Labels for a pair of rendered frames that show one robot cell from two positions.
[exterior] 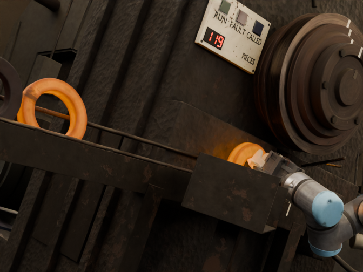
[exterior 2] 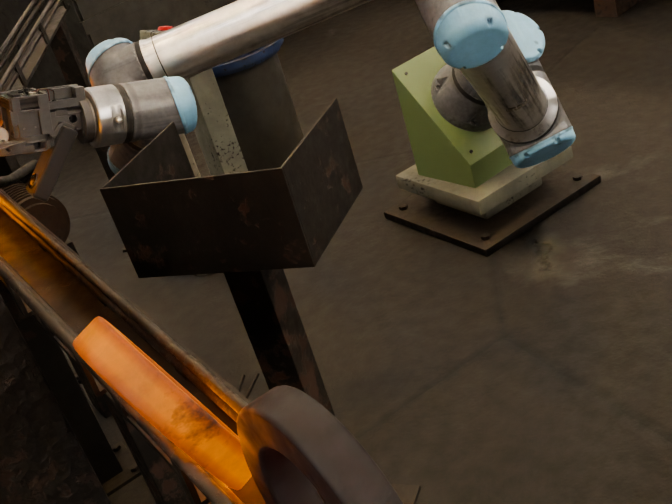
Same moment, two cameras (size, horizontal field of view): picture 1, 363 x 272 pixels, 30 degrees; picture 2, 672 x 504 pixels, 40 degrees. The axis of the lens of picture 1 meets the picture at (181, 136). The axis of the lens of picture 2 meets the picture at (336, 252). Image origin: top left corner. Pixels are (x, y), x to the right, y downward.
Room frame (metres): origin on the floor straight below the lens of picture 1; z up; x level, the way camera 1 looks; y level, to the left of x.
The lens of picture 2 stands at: (1.38, 0.93, 1.13)
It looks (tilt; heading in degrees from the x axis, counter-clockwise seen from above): 28 degrees down; 282
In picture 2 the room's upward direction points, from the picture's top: 18 degrees counter-clockwise
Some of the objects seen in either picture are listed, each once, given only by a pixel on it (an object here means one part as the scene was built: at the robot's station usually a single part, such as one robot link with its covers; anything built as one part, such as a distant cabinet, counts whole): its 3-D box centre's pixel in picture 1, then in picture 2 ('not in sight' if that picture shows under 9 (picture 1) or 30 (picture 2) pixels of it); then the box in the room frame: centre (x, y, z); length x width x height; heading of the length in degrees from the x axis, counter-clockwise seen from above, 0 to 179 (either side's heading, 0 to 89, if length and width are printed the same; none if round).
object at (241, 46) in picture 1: (234, 32); not in sight; (2.09, -0.05, 1.15); 0.26 x 0.02 x 0.18; 129
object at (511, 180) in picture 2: not in sight; (482, 166); (1.42, -1.26, 0.10); 0.32 x 0.32 x 0.04; 39
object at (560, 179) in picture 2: not in sight; (487, 187); (1.42, -1.26, 0.04); 0.40 x 0.40 x 0.08; 39
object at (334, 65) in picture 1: (344, 87); not in sight; (2.15, -0.44, 1.11); 0.28 x 0.06 x 0.28; 129
